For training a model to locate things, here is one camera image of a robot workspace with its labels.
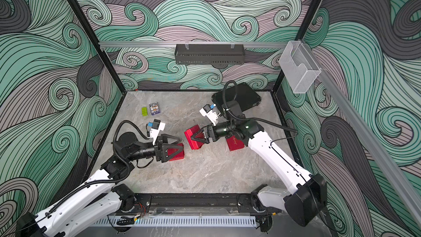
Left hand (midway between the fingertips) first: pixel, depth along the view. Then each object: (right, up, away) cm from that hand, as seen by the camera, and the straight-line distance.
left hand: (180, 143), depth 63 cm
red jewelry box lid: (+26, -7, +27) cm, 38 cm away
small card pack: (-25, +13, +46) cm, 54 cm away
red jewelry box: (+5, 0, 0) cm, 5 cm away
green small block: (-31, +10, +44) cm, 55 cm away
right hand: (+6, +2, +4) cm, 7 cm away
